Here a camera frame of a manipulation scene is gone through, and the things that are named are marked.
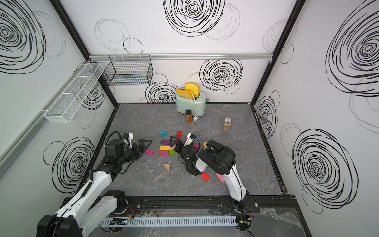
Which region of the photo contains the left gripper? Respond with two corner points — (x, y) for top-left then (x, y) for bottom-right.
(118, 139), (152, 165)

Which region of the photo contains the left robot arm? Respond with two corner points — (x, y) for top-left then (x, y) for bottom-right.
(36, 131), (152, 237)

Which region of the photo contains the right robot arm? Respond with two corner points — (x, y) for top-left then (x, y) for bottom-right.
(170, 133), (249, 213)

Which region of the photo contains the red block near toaster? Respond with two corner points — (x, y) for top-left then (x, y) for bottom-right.
(176, 131), (183, 139)

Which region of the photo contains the dark purple block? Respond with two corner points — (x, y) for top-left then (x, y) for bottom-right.
(160, 139), (170, 145)

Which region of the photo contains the teal triangle block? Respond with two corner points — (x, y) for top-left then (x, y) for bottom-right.
(160, 130), (167, 137)

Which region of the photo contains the tan wooden triangle block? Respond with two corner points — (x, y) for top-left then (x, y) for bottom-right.
(164, 164), (170, 172)

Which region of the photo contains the brown spice bottle black cap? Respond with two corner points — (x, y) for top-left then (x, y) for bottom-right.
(185, 110), (193, 123)

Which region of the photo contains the mint green toaster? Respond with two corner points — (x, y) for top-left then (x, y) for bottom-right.
(176, 92), (207, 117)

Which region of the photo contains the red block front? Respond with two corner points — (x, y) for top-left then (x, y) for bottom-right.
(201, 171), (210, 182)

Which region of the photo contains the front toast slice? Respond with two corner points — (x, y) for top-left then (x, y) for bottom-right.
(175, 89), (196, 100)

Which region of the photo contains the toast slice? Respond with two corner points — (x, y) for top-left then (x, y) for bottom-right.
(185, 83), (199, 97)
(175, 89), (196, 100)

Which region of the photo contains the glass jar tan spice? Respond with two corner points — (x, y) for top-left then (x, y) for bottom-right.
(223, 117), (232, 132)

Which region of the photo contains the light pink block front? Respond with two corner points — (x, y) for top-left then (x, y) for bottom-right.
(216, 173), (225, 183)

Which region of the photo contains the rear toast slice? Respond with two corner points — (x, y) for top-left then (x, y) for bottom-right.
(185, 83), (199, 97)

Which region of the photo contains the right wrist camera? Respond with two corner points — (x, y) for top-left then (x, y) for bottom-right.
(184, 133), (197, 146)

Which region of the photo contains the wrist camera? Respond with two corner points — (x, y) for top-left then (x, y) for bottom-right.
(184, 133), (197, 146)
(121, 133), (134, 149)

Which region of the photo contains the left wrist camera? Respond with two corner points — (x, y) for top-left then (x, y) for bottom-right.
(121, 133), (134, 149)

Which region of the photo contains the white toaster power cable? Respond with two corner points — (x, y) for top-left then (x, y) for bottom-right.
(189, 90), (199, 122)

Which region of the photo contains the black wire basket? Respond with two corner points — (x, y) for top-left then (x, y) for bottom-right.
(103, 54), (154, 87)

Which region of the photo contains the white wire shelf basket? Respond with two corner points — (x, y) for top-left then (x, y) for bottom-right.
(44, 63), (104, 123)

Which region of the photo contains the grey slotted cable duct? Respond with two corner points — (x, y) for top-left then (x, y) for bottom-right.
(99, 216), (237, 228)

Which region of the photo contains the black mounting rail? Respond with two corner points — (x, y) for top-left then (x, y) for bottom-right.
(60, 195), (298, 215)

